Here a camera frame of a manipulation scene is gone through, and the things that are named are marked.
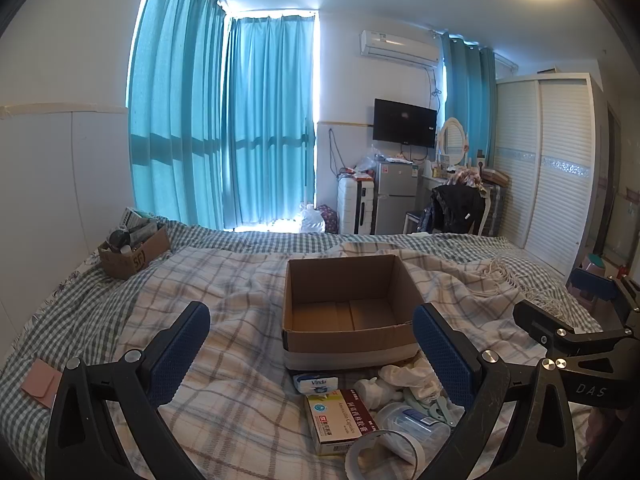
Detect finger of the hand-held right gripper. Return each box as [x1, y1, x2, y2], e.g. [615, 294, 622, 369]
[570, 267, 640, 331]
[512, 300, 640, 359]

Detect dark floral bag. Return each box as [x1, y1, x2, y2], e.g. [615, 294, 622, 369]
[317, 204, 340, 234]

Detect white oval mirror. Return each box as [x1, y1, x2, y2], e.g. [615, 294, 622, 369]
[435, 117, 469, 167]

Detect blue white tissue pack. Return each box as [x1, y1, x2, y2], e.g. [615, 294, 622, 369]
[292, 372, 339, 396]

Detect plastic stool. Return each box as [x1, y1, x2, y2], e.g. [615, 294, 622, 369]
[567, 254, 609, 301]

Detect white cloth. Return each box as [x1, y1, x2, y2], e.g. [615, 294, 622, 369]
[377, 363, 442, 402]

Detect silver mini fridge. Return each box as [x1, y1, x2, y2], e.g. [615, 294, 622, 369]
[373, 159, 420, 235]

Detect teal window curtain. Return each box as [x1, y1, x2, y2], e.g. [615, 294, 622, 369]
[221, 10, 321, 234]

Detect wide teal curtain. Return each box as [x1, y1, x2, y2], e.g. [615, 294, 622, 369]
[126, 0, 229, 232]

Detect green white carton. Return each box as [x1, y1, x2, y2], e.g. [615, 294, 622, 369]
[119, 207, 153, 235]

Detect white tape roll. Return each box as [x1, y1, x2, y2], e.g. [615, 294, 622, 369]
[344, 430, 427, 480]

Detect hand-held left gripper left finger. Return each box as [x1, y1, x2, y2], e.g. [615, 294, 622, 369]
[45, 301, 211, 480]

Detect grey suitcase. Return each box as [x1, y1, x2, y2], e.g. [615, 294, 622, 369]
[482, 184, 511, 237]

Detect clear plastic jar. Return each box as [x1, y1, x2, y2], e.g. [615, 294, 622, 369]
[374, 402, 452, 462]

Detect dark round container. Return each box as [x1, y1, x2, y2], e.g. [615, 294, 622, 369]
[107, 228, 132, 254]

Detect wall cable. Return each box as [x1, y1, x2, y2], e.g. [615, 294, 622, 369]
[326, 128, 347, 179]

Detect white suitcase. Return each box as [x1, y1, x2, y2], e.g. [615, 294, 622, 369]
[337, 175, 376, 235]

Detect small cardboard box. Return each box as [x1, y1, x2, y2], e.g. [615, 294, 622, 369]
[98, 224, 172, 280]

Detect pink wallet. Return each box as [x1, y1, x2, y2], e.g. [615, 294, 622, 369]
[21, 358, 64, 409]

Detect white air conditioner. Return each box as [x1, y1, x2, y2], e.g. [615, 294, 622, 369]
[358, 29, 444, 67]

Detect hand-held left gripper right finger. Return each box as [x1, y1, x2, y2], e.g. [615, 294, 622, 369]
[413, 303, 585, 480]

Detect narrow teal curtain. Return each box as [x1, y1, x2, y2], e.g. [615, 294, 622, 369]
[439, 31, 499, 172]

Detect white louvred wardrobe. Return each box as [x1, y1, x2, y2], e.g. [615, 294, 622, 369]
[492, 73, 609, 282]

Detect black jacket on chair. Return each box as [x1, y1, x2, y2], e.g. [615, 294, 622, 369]
[429, 183, 489, 235]

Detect plaid fringed blanket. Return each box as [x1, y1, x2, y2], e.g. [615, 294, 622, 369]
[117, 241, 603, 480]

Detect clear plastic bag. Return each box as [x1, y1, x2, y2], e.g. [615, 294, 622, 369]
[354, 146, 382, 179]

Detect green plastic clip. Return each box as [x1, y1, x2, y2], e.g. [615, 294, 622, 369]
[400, 389, 453, 427]

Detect bed with checked sheet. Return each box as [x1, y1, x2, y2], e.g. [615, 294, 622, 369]
[0, 217, 606, 480]

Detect white red medicine box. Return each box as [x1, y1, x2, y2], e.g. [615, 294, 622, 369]
[303, 388, 384, 456]

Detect small white plastic item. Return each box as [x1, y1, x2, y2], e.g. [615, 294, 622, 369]
[353, 377, 402, 407]

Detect black wall television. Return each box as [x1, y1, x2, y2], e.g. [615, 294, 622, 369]
[372, 98, 438, 150]

